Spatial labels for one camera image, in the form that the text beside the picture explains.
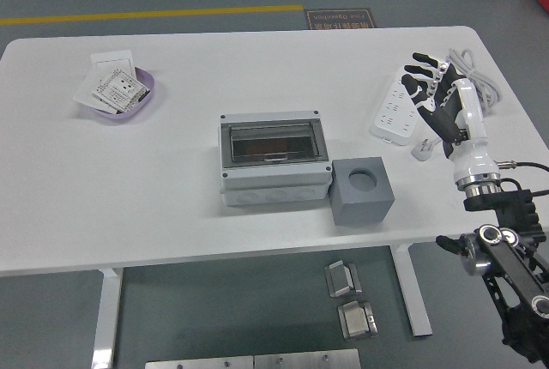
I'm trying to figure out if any white and black robot right hand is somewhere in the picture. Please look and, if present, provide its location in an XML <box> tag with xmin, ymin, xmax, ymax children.
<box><xmin>401</xmin><ymin>51</ymin><xmax>502</xmax><ymax>185</ymax></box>

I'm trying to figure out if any grey electrical enclosure box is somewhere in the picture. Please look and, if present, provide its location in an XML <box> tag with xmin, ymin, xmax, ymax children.
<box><xmin>218</xmin><ymin>110</ymin><xmax>334</xmax><ymax>206</ymax></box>

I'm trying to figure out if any grey cube with round hole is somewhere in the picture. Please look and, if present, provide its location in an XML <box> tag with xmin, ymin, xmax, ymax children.
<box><xmin>329</xmin><ymin>156</ymin><xmax>395</xmax><ymax>227</ymax></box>

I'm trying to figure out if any white power strip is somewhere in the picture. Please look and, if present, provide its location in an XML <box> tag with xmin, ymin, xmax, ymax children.
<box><xmin>371</xmin><ymin>64</ymin><xmax>430</xmax><ymax>147</ymax></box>

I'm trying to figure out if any brown floor sign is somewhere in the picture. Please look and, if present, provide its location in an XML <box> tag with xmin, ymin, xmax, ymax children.
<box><xmin>305</xmin><ymin>8</ymin><xmax>377</xmax><ymax>30</ymax></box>

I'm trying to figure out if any white table leg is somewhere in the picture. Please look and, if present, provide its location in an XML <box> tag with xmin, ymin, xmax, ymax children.
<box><xmin>91</xmin><ymin>266</ymin><xmax>125</xmax><ymax>369</ymax></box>
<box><xmin>389</xmin><ymin>243</ymin><xmax>433</xmax><ymax>338</ymax></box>

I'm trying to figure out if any small metal block fixture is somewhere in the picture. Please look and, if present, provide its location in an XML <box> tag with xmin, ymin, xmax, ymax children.
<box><xmin>324</xmin><ymin>259</ymin><xmax>363</xmax><ymax>299</ymax></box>
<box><xmin>337</xmin><ymin>299</ymin><xmax>379</xmax><ymax>340</ymax></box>

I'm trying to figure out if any grey metal plate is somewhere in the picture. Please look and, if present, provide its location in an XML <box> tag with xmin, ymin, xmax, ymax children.
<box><xmin>144</xmin><ymin>354</ymin><xmax>255</xmax><ymax>369</ymax></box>
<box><xmin>253</xmin><ymin>348</ymin><xmax>361</xmax><ymax>369</ymax></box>

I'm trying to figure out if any purple plastic tray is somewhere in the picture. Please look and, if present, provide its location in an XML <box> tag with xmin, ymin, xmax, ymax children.
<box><xmin>81</xmin><ymin>67</ymin><xmax>156</xmax><ymax>121</ymax></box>

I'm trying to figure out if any plain white card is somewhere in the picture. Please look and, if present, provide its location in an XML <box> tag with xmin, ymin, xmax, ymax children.
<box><xmin>72</xmin><ymin>69</ymin><xmax>117</xmax><ymax>112</ymax></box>

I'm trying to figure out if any white power cord with plug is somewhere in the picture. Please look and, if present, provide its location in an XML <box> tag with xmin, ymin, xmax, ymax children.
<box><xmin>410</xmin><ymin>47</ymin><xmax>503</xmax><ymax>162</ymax></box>

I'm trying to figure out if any printed wall socket panel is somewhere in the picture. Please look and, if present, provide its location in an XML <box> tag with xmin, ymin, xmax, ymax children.
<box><xmin>92</xmin><ymin>68</ymin><xmax>149</xmax><ymax>113</ymax></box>

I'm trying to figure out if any white wall switch plate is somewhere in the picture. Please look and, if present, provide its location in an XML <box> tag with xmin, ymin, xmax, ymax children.
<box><xmin>90</xmin><ymin>50</ymin><xmax>137</xmax><ymax>87</ymax></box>

